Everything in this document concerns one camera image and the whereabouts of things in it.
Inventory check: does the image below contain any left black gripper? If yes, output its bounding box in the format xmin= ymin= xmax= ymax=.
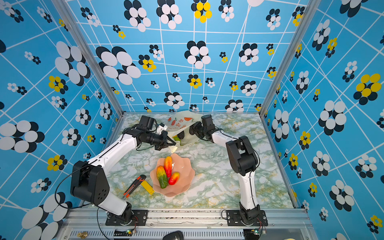
xmin=146 ymin=130 xmax=177 ymax=151

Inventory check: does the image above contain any orange peach fruit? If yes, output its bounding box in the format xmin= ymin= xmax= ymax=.
xmin=164 ymin=156 xmax=173 ymax=178

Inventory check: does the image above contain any translucent printed plastic bag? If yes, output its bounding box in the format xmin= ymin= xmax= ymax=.
xmin=164 ymin=111 xmax=203 ymax=150

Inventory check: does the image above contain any red yellow mango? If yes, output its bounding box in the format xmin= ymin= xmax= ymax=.
xmin=168 ymin=172 xmax=180 ymax=186

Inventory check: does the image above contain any dark avocado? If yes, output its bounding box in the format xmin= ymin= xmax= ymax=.
xmin=177 ymin=132 xmax=185 ymax=140

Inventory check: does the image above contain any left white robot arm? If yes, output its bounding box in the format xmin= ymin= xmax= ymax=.
xmin=70 ymin=116 xmax=176 ymax=223

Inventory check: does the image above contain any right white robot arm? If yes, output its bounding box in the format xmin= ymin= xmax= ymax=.
xmin=189 ymin=115 xmax=262 ymax=225

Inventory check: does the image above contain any green orange papaya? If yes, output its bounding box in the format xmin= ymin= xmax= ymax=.
xmin=157 ymin=166 xmax=168 ymax=189

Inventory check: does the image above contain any pink scalloped plate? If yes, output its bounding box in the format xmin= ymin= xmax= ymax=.
xmin=150 ymin=154 xmax=195 ymax=197

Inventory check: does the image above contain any red black utility knife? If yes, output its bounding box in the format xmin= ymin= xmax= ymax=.
xmin=122 ymin=175 xmax=147 ymax=200

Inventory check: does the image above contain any yellow rectangular block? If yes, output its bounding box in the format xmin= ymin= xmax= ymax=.
xmin=141 ymin=180 xmax=155 ymax=195

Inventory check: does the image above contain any black round knob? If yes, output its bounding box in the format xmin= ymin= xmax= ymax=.
xmin=163 ymin=231 xmax=184 ymax=240

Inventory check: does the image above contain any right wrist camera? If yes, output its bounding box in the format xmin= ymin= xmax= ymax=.
xmin=201 ymin=115 xmax=216 ymax=132

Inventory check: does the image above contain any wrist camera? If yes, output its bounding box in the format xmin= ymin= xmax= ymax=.
xmin=201 ymin=115 xmax=216 ymax=132
xmin=137 ymin=116 xmax=168 ymax=134

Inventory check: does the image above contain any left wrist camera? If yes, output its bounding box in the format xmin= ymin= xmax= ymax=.
xmin=137 ymin=116 xmax=168 ymax=134

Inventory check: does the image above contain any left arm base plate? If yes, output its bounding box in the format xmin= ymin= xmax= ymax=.
xmin=106 ymin=210 xmax=149 ymax=226

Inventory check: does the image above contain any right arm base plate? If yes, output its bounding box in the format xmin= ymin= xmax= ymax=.
xmin=224 ymin=209 xmax=269 ymax=227

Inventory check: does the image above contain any aluminium front rail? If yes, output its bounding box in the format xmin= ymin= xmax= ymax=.
xmin=57 ymin=208 xmax=318 ymax=240

